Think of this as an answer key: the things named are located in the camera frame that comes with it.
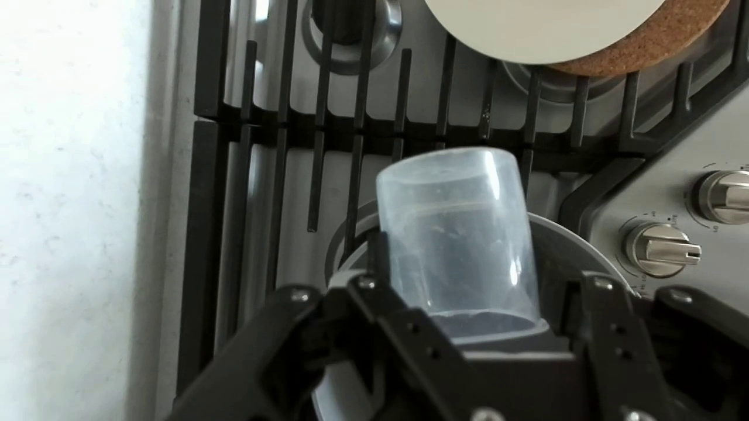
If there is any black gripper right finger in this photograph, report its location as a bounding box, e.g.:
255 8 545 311
558 270 749 421

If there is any clear plastic cup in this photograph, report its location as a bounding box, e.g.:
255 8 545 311
374 145 553 348

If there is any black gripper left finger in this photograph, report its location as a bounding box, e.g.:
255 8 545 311
167 230 470 421

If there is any steel cooktop knob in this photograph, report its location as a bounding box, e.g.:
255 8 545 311
620 221 705 280
691 166 749 230

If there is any round cork trivet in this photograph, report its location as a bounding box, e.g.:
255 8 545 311
545 0 735 80

